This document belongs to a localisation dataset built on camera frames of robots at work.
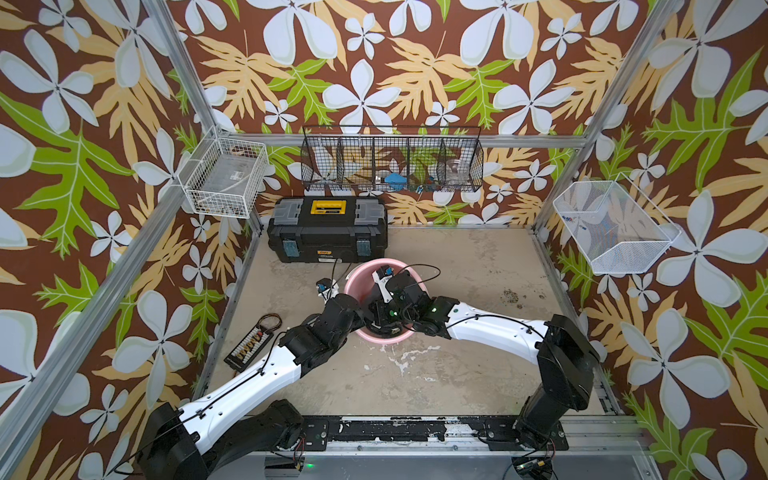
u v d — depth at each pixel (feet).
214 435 1.38
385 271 2.41
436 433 2.46
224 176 2.85
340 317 1.84
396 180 3.12
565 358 1.45
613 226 2.76
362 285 2.88
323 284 2.31
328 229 3.15
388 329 2.48
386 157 3.19
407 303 2.06
